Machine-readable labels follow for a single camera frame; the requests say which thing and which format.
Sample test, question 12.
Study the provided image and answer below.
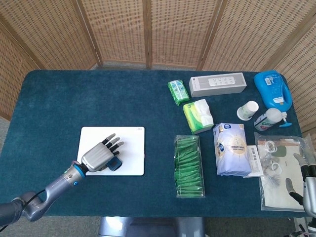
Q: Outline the lavender white tissue pack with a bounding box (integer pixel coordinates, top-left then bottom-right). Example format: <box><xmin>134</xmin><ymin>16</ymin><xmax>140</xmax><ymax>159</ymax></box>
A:
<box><xmin>212</xmin><ymin>122</ymin><xmax>252</xmax><ymax>177</ymax></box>

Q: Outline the white pump bottle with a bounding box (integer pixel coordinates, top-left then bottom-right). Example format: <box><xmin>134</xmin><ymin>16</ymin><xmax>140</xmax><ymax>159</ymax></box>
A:
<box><xmin>254</xmin><ymin>107</ymin><xmax>294</xmax><ymax>131</ymax></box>

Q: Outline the white dry-erase board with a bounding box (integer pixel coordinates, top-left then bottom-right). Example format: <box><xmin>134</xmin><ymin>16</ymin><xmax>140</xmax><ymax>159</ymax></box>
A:
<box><xmin>77</xmin><ymin>126</ymin><xmax>146</xmax><ymax>176</ymax></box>

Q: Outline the rattan wooden folding screen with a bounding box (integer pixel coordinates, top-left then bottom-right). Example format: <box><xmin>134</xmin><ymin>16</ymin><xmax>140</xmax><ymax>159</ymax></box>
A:
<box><xmin>0</xmin><ymin>0</ymin><xmax>316</xmax><ymax>135</ymax></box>

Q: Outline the dark teal tablecloth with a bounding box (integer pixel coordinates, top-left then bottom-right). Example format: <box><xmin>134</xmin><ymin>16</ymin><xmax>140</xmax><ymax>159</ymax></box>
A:
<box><xmin>0</xmin><ymin>70</ymin><xmax>307</xmax><ymax>218</ymax></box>

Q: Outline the clear plastic bag with items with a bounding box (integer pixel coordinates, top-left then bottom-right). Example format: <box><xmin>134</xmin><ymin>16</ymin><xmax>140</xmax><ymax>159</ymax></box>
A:
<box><xmin>254</xmin><ymin>132</ymin><xmax>314</xmax><ymax>212</ymax></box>

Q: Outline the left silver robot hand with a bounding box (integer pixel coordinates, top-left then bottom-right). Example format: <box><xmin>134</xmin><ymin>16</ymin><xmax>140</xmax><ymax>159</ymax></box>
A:
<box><xmin>80</xmin><ymin>133</ymin><xmax>126</xmax><ymax>173</ymax></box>

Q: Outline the yellow-green open tissue pack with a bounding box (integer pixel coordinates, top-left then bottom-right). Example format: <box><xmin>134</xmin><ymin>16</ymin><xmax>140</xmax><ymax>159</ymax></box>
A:
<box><xmin>183</xmin><ymin>98</ymin><xmax>214</xmax><ymax>135</ymax></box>

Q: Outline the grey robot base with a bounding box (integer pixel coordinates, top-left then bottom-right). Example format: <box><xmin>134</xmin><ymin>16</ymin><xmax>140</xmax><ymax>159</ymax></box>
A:
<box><xmin>98</xmin><ymin>216</ymin><xmax>206</xmax><ymax>237</ymax></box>

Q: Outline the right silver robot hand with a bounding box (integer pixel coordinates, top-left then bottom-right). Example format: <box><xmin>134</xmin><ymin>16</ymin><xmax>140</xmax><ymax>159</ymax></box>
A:
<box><xmin>285</xmin><ymin>144</ymin><xmax>316</xmax><ymax>219</ymax></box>

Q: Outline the grey power strip box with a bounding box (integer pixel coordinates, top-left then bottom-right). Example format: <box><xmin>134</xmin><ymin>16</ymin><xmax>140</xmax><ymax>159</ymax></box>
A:
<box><xmin>189</xmin><ymin>72</ymin><xmax>247</xmax><ymax>98</ymax></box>

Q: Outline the clear box of green sachets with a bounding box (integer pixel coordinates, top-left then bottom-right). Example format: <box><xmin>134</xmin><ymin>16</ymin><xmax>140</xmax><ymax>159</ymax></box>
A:
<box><xmin>174</xmin><ymin>134</ymin><xmax>206</xmax><ymax>198</ymax></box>

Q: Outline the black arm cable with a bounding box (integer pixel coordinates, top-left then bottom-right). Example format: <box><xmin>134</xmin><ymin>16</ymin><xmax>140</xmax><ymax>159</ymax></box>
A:
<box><xmin>23</xmin><ymin>189</ymin><xmax>47</xmax><ymax>207</ymax></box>

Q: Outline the blue whiteboard eraser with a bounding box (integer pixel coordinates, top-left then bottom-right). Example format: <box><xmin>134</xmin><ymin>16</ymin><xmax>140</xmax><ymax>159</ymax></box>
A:
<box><xmin>106</xmin><ymin>158</ymin><xmax>123</xmax><ymax>171</ymax></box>

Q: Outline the white paper cup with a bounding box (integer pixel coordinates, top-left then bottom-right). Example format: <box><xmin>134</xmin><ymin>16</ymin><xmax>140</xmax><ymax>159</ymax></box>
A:
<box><xmin>237</xmin><ymin>100</ymin><xmax>259</xmax><ymax>121</ymax></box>

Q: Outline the green pocket tissue pack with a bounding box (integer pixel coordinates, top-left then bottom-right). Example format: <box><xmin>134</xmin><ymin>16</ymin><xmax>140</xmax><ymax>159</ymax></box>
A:
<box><xmin>167</xmin><ymin>79</ymin><xmax>190</xmax><ymax>106</ymax></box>

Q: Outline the blue detergent bottle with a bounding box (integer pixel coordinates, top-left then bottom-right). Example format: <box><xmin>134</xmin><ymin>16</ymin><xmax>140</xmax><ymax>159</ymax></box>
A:
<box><xmin>253</xmin><ymin>70</ymin><xmax>293</xmax><ymax>109</ymax></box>

